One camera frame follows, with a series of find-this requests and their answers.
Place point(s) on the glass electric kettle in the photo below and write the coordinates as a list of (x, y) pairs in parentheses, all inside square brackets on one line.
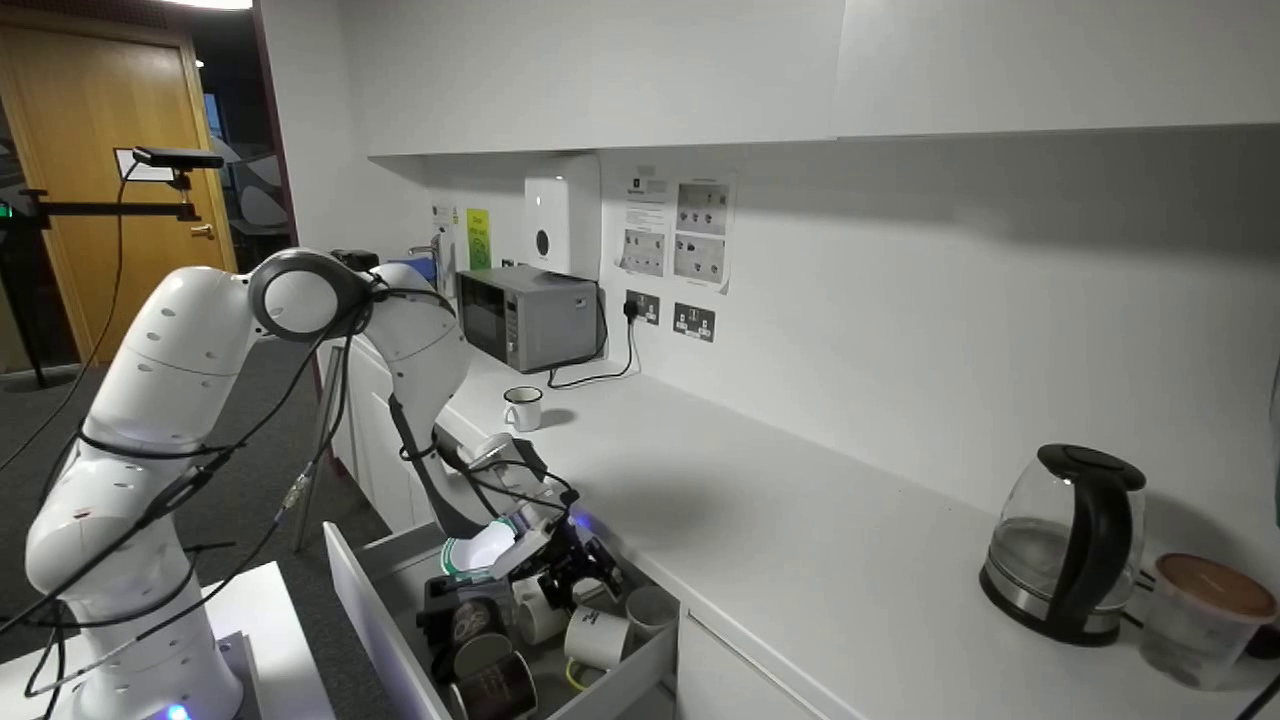
[(1105, 562)]

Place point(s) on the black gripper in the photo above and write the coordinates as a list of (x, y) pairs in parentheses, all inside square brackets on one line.
[(587, 544)]

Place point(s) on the silver microwave oven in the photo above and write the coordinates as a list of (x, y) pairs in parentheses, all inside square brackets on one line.
[(533, 320)]

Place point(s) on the white paper towel dispenser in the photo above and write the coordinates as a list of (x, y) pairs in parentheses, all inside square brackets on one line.
[(544, 223)]

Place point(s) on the black camera stand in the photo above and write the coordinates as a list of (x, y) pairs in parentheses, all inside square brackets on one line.
[(106, 210)]

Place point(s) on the tall white instruction notice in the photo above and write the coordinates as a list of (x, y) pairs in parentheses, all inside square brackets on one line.
[(645, 250)]

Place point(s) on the wooden door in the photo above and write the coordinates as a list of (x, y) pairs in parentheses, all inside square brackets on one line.
[(80, 95)]

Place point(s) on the black camera on mount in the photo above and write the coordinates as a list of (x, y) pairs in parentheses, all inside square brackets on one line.
[(174, 158)]

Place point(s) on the white robot stand table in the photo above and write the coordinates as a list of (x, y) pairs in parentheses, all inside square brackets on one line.
[(272, 642)]

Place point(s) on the white mug yellow interior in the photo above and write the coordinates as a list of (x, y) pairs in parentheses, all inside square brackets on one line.
[(592, 642)]

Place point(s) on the white tub brown lid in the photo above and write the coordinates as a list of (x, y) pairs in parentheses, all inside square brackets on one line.
[(1205, 621)]

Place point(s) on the yellow green notice sheet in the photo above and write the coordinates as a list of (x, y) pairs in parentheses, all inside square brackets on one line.
[(479, 243)]

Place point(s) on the small picture notice sheet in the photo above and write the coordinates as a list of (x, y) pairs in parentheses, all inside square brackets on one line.
[(700, 210), (700, 262)]

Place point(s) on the white mug blue rim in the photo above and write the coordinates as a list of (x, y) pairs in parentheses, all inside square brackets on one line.
[(527, 411)]

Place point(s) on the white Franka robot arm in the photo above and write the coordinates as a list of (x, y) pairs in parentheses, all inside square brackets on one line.
[(162, 400)]

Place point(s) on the black mug with script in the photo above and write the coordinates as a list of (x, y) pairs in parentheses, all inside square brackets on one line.
[(497, 683)]

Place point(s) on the green rimmed white plate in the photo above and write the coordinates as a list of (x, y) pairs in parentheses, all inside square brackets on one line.
[(466, 555)]

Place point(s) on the double wall socket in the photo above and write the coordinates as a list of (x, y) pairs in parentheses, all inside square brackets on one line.
[(640, 304), (695, 320)]

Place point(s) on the blue box stack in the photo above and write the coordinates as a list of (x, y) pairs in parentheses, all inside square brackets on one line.
[(425, 264)]

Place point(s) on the small white mug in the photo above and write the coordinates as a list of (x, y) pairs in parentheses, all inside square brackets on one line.
[(650, 610)]

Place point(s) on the white wall cabinets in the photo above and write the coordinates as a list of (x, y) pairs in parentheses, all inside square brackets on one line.
[(803, 67)]

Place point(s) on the white kitchen counter unit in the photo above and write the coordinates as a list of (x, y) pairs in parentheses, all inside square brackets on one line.
[(803, 562)]

